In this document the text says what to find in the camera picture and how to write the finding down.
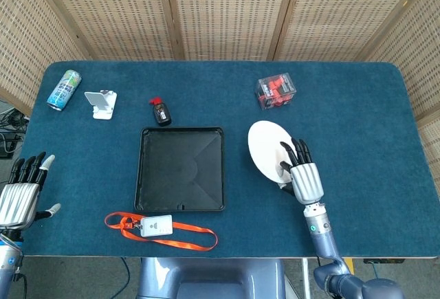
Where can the blue table mat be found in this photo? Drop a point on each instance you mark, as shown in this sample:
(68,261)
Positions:
(220,99)

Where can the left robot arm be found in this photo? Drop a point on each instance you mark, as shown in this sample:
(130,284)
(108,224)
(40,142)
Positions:
(8,261)

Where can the white id badge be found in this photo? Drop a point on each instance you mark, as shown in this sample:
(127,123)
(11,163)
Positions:
(156,226)

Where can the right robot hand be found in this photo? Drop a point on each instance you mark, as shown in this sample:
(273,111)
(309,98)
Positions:
(306,182)

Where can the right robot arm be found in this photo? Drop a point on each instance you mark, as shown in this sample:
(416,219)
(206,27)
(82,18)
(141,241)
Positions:
(326,244)

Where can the white round plate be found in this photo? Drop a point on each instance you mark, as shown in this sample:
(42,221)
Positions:
(268,151)

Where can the black square tray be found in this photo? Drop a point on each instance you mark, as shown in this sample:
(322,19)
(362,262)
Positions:
(180,170)

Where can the woven folding screen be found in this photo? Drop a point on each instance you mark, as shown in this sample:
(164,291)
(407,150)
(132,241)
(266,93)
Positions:
(227,13)

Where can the white phone stand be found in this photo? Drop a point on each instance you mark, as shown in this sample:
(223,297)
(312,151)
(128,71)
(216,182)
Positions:
(101,103)

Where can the clear box with red contents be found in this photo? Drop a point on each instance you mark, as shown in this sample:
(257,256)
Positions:
(276,93)

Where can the green white drink can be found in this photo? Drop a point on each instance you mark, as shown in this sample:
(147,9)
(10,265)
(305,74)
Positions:
(64,90)

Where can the small dark sauce bottle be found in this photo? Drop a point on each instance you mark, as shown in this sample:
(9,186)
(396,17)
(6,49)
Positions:
(161,112)

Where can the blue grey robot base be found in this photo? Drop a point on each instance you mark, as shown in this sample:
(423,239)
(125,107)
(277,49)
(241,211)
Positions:
(213,278)

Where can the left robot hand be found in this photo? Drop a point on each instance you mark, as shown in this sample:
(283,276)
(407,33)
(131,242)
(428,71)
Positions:
(17,201)

